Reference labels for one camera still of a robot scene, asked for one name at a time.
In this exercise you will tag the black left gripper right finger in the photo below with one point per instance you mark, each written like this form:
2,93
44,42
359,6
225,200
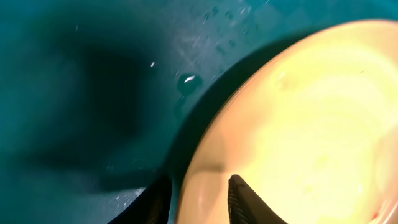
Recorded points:
246,207

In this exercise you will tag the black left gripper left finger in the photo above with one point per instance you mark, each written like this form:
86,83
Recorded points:
151,207

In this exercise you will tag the yellow plate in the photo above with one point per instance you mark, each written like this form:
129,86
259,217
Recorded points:
313,132

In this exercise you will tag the blue plastic tray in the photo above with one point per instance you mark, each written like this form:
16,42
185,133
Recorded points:
101,97

